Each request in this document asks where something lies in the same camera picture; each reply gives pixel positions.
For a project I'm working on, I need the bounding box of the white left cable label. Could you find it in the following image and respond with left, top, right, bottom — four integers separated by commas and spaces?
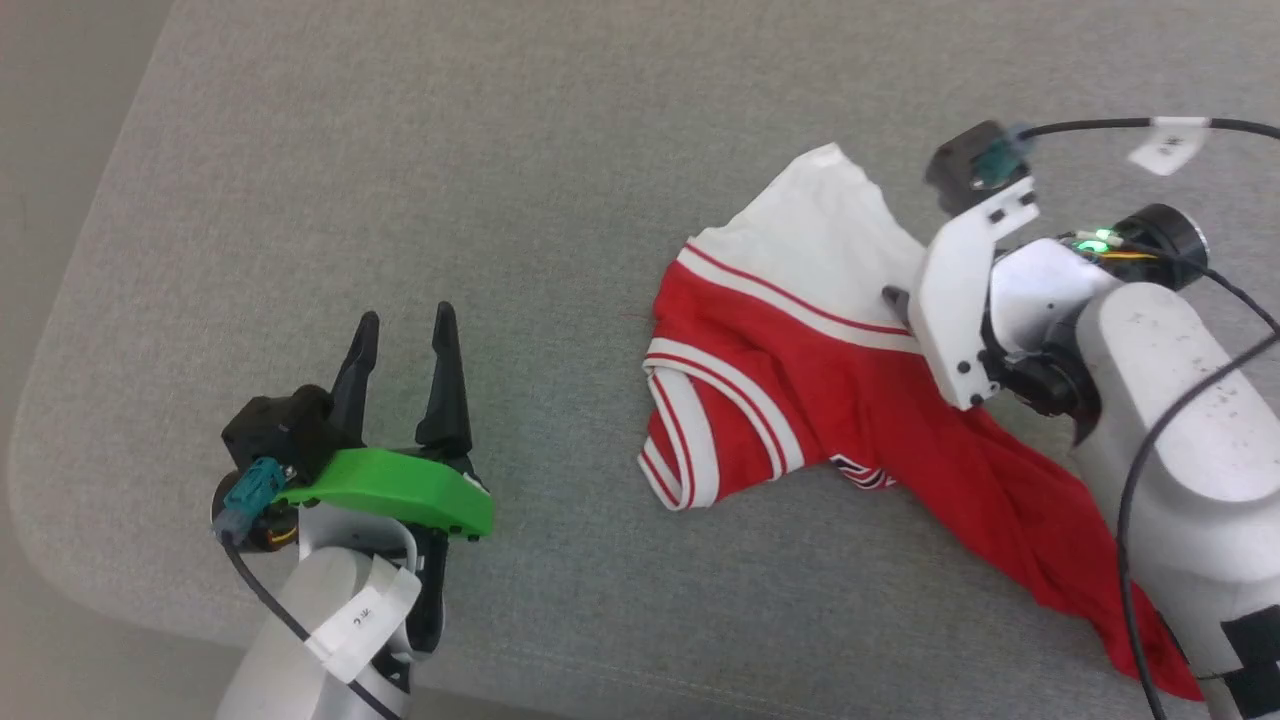
303, 566, 424, 685

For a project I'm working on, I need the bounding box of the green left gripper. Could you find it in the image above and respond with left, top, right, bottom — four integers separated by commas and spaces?
210, 301, 496, 656

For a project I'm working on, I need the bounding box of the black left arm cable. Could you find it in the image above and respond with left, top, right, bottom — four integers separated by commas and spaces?
218, 458, 403, 720

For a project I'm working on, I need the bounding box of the white cable label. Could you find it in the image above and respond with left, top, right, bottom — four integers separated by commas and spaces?
1127, 116, 1212, 177
303, 566, 424, 685

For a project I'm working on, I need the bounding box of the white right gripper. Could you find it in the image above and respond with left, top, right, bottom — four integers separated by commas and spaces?
881, 176, 1209, 412

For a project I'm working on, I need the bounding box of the white right cable label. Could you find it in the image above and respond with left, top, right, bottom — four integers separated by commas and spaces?
1127, 116, 1212, 177

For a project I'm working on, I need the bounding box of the red basketball jersey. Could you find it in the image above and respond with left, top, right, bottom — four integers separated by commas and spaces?
638, 143, 1206, 703

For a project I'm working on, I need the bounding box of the grey fabric sofa cushion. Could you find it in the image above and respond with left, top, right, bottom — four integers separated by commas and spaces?
5, 0, 1280, 720

